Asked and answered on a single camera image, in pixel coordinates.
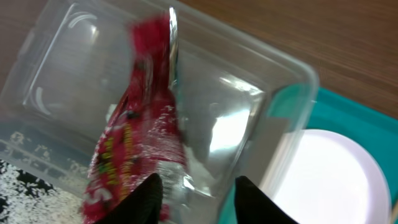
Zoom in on white round plate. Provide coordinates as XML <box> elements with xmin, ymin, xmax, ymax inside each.
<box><xmin>272</xmin><ymin>129</ymin><xmax>391</xmax><ymax>224</ymax></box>

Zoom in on teal serving tray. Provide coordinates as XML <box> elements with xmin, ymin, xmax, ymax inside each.
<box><xmin>217</xmin><ymin>86</ymin><xmax>398</xmax><ymax>224</ymax></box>

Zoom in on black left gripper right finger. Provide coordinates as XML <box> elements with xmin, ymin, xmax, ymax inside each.
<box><xmin>234</xmin><ymin>175</ymin><xmax>298</xmax><ymax>224</ymax></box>

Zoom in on red snack wrapper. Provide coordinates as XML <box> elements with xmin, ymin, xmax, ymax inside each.
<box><xmin>82</xmin><ymin>8</ymin><xmax>189</xmax><ymax>223</ymax></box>

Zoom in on spilled white rice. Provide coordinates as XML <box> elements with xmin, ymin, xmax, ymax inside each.
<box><xmin>0</xmin><ymin>130</ymin><xmax>91</xmax><ymax>224</ymax></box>

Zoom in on clear plastic bin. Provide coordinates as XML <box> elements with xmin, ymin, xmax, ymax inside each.
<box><xmin>1</xmin><ymin>1</ymin><xmax>318</xmax><ymax>223</ymax></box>

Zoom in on black plastic tray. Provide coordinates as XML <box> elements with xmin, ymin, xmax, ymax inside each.
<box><xmin>0</xmin><ymin>158</ymin><xmax>85</xmax><ymax>224</ymax></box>

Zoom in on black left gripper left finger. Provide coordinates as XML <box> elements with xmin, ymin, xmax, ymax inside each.
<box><xmin>95</xmin><ymin>173</ymin><xmax>163</xmax><ymax>224</ymax></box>

